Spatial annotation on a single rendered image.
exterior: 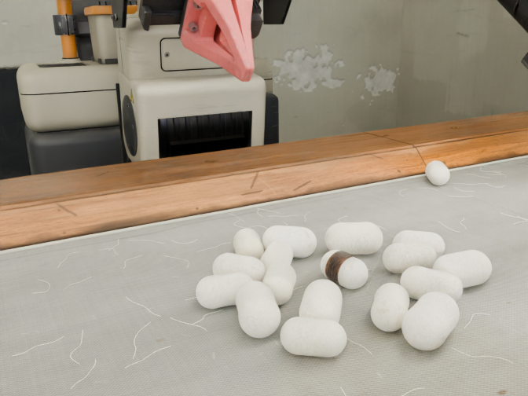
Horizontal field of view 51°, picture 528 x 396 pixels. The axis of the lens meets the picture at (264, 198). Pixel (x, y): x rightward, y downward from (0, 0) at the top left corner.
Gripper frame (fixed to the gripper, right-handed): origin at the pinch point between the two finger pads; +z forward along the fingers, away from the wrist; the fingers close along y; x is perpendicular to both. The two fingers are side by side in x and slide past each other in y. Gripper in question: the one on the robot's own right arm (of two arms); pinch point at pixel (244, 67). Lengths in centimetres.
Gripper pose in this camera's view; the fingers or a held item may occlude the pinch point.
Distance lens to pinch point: 41.5
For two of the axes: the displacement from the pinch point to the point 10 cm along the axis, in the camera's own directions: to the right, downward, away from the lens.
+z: 3.7, 8.1, -4.5
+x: -2.8, 5.6, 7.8
